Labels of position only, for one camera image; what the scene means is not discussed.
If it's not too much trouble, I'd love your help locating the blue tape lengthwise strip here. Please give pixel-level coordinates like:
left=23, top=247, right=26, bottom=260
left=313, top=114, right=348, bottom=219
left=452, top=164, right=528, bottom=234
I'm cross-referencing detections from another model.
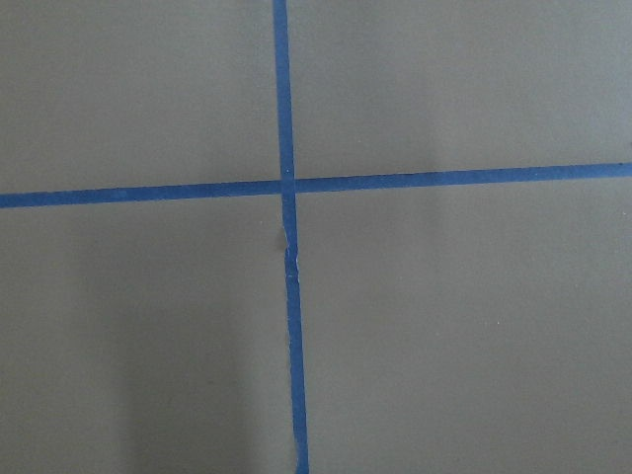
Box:
left=273, top=1, right=310, bottom=473

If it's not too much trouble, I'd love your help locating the blue tape crosswise strip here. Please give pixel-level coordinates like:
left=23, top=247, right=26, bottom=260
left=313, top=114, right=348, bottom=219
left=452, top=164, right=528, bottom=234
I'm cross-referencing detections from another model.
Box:
left=1, top=162, right=631, bottom=208

